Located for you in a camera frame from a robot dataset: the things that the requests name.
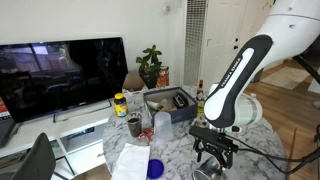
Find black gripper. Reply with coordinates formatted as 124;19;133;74
189;125;240;170

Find silver cup with blue stripes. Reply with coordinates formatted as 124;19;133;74
192;156;224;180

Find clear plastic cup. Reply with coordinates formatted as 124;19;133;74
153;111;175;143

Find glass cup with dark contents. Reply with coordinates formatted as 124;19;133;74
126;112;144;138

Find yellow flat package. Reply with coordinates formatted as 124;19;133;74
197;103;206;118

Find navy blue cardboard box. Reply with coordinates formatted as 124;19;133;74
143;86;198;127

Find blue round lid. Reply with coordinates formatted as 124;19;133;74
146;158;165;180

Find black sunglasses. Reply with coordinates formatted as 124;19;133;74
172;93;190;109

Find brown hot sauce bottle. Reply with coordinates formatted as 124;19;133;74
196;79;205;103

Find red candy wrappers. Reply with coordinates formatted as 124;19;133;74
137;128;155;143

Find small white bottle in box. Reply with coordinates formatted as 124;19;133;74
146;99;165;112

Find white paper napkin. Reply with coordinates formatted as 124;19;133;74
110;143;152;180

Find orange carton box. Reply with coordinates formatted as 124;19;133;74
155;65;170;88

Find yellow lidded jar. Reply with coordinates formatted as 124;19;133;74
113;93;129;118

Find beige floor rug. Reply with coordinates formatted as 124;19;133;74
259;66;315;91

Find open brown cardboard box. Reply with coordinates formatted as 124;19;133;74
122;73;146;93

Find green potted plant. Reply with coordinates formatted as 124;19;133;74
135;44;164;89

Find white door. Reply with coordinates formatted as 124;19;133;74
199;0;268;91

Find white round thermostat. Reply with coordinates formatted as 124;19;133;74
162;2;172;15

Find black flat screen television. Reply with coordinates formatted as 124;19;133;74
0;37;129;124

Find white television stand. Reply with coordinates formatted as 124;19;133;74
0;99;121;180

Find black chair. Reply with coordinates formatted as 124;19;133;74
13;132;57;180

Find dark laptop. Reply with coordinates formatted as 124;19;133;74
0;116;16;148

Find white wall vent grille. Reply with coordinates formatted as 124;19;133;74
183;0;208;87

